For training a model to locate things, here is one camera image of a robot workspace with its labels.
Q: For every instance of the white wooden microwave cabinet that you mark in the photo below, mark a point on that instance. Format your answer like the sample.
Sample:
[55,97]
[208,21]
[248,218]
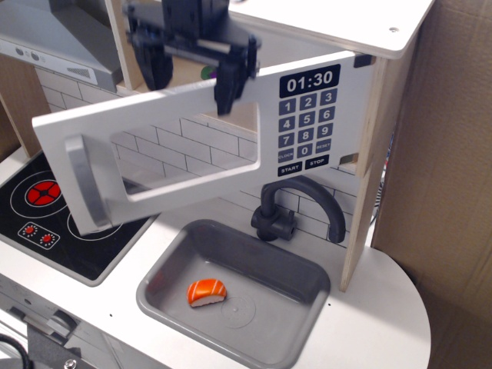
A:
[292,30]

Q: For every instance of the purple toy eggplant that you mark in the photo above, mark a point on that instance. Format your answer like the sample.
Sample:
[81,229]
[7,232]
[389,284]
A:
[208,72]

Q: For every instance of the grey metal bracket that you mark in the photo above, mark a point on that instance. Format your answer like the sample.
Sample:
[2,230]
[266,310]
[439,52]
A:
[50,333]

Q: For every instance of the white toy microwave door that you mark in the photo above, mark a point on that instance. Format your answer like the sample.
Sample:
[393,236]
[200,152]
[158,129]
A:
[121,160]

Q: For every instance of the brown cardboard box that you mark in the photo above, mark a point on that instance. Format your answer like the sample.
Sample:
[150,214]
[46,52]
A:
[435,214]

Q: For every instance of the grey toy sink basin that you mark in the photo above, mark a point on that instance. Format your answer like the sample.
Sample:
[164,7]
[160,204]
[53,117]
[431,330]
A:
[273,301]

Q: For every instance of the dark grey toy faucet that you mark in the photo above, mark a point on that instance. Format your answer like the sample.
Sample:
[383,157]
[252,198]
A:
[298,203]

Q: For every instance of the orange salmon sushi toy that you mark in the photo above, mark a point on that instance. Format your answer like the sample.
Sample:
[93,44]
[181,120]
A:
[206,291]

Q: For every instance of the black toy stove top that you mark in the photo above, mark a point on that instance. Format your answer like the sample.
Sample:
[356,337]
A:
[36,220]

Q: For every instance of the grey range hood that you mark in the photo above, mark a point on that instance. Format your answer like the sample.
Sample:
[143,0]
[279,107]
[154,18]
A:
[61,37]

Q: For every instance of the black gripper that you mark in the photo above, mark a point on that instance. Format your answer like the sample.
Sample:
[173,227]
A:
[202,31]

